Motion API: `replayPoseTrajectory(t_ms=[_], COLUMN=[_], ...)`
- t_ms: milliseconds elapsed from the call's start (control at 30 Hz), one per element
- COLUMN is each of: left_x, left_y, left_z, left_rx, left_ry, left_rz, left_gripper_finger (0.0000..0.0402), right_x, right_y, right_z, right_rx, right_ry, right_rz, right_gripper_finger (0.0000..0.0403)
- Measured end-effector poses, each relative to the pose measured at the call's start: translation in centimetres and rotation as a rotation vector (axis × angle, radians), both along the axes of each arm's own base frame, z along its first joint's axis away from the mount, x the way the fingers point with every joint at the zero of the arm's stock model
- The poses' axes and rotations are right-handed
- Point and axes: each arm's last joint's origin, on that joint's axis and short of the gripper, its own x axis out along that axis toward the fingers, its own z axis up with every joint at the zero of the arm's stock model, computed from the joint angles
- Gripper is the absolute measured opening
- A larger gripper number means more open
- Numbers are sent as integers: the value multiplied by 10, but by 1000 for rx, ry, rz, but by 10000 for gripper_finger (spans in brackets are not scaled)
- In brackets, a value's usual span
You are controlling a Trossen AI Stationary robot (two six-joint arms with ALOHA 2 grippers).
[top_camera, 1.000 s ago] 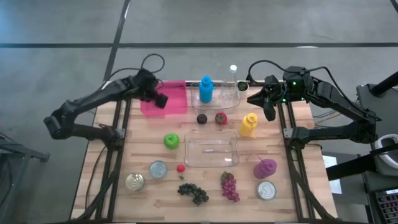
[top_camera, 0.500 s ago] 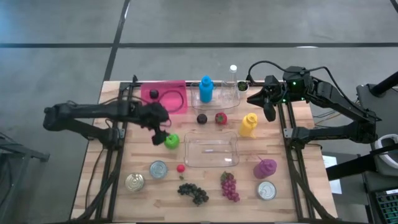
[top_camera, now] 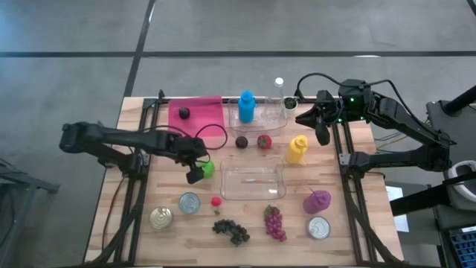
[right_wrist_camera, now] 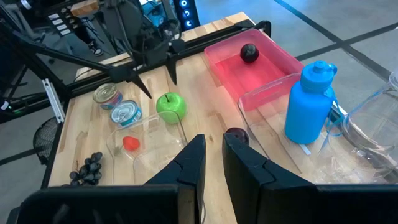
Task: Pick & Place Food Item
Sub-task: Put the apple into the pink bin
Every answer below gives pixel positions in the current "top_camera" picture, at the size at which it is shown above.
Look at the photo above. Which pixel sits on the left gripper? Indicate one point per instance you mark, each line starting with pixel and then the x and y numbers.
pixel 186 152

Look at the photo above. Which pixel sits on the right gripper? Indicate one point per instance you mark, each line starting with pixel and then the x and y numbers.
pixel 329 113

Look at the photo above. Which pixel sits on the green toy apple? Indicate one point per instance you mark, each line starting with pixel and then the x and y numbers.
pixel 209 169

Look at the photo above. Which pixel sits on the yellow squeeze bottle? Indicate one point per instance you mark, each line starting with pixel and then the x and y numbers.
pixel 296 150

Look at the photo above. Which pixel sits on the silver can blue label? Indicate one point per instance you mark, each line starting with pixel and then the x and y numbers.
pixel 189 203

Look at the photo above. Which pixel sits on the small red toy radish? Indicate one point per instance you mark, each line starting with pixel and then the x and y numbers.
pixel 216 201

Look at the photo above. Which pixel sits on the dark toy plum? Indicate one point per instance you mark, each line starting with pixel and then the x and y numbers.
pixel 184 113

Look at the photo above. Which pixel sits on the clear bottle white cap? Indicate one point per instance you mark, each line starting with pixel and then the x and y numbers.
pixel 279 81

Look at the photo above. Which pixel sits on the clear plastic bin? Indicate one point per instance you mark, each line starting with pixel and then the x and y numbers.
pixel 267 124
pixel 253 182

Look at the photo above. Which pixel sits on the gold tin can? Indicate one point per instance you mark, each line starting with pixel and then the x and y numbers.
pixel 161 217

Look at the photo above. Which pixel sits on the blue squeeze bottle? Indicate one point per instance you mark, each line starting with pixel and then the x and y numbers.
pixel 246 109

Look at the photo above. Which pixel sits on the dark toy grape bunch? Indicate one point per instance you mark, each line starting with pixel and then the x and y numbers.
pixel 230 229

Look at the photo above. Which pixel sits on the purple squeeze bottle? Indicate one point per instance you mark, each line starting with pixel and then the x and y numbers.
pixel 317 201

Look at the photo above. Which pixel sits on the silver tin can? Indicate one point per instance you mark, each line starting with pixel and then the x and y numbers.
pixel 318 228

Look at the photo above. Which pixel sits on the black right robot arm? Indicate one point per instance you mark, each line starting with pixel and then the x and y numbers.
pixel 401 115

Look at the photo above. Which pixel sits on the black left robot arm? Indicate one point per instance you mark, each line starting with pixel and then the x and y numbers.
pixel 111 137

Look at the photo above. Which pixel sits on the small plant white pot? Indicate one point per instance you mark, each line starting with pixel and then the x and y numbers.
pixel 290 103

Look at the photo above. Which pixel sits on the dark brown toy fig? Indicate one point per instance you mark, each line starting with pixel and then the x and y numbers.
pixel 241 142

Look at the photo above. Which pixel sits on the pink plastic bin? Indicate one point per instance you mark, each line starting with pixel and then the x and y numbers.
pixel 208 111

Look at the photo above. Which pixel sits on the red toy strawberry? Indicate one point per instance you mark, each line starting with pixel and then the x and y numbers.
pixel 264 141

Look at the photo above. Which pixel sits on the red toy grape bunch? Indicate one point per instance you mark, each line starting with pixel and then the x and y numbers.
pixel 274 225

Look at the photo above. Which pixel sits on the white paper sheet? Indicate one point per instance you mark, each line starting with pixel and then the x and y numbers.
pixel 394 193

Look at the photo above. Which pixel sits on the black stand beam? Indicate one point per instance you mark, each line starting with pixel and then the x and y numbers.
pixel 427 197
pixel 473 4
pixel 461 100

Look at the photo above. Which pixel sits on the dark grey side cart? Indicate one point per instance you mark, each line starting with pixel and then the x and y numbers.
pixel 465 137

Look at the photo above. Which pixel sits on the grey metal cart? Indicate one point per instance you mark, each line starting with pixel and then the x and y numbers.
pixel 37 184

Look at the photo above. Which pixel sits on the backlit keyboard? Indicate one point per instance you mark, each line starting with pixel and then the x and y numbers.
pixel 465 249

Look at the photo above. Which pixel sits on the black aluminium table frame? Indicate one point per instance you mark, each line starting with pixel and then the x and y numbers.
pixel 149 101

